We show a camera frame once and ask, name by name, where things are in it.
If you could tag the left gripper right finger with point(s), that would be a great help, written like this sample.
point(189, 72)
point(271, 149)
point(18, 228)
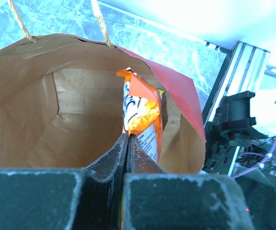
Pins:
point(156, 200)

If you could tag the aluminium mounting rail frame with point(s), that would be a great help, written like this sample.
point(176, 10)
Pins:
point(245, 68)

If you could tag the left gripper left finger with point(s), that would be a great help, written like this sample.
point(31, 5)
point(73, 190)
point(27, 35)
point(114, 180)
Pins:
point(65, 199)

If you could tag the orange white Fox's candy packet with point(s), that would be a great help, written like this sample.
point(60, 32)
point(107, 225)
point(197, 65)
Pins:
point(142, 112)

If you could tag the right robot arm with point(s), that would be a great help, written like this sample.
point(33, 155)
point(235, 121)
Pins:
point(239, 120)

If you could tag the red brown paper bag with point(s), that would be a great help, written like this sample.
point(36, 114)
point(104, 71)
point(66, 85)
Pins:
point(61, 103)

